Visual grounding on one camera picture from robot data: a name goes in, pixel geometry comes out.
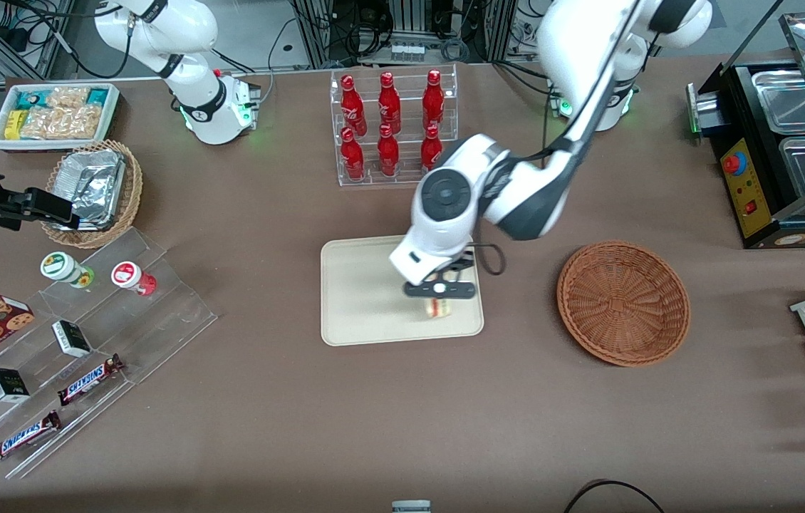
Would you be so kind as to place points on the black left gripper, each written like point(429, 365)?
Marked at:
point(463, 263)

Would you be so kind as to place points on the triangle sandwich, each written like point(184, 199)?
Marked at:
point(438, 308)

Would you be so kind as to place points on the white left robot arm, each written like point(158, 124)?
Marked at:
point(580, 35)

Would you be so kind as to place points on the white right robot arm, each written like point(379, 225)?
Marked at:
point(185, 28)

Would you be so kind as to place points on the light wicker basket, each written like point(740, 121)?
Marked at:
point(130, 192)

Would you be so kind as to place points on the beige serving tray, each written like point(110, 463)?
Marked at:
point(360, 299)

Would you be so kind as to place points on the brown round wicker basket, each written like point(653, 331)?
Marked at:
point(623, 303)

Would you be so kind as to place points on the silver foil container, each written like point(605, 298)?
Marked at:
point(92, 187)

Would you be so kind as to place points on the green lid cup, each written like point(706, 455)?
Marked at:
point(60, 267)

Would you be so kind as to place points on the large clear snack bag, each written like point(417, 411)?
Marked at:
point(64, 122)

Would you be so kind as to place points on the red lid cup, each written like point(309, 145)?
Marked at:
point(128, 275)

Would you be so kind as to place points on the yellow snack packet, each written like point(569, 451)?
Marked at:
point(13, 124)

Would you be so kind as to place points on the white rectangular snack bin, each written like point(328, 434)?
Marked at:
point(107, 117)

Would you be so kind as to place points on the small clear snack bag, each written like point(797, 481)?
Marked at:
point(68, 97)

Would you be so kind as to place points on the teal snack packet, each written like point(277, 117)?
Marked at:
point(30, 99)
point(97, 96)

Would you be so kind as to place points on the small black box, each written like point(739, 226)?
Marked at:
point(72, 338)
point(6, 385)

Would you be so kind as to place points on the clear acrylic stepped shelf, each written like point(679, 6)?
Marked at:
point(160, 313)

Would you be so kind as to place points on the red cola bottle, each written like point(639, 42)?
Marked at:
point(352, 158)
point(352, 107)
point(433, 103)
point(430, 146)
point(389, 105)
point(388, 155)

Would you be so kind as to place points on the snickers chocolate bar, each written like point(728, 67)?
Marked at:
point(23, 437)
point(89, 380)

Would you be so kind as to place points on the grey device edge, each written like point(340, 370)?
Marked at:
point(411, 506)

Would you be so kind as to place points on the clear acrylic bottle rack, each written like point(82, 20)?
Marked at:
point(409, 78)

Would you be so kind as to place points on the white power strip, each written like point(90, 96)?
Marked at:
point(407, 51)

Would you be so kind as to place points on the black food warmer machine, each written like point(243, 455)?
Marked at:
point(755, 214)

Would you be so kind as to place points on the aluminium frame rack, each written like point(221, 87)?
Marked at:
point(317, 32)

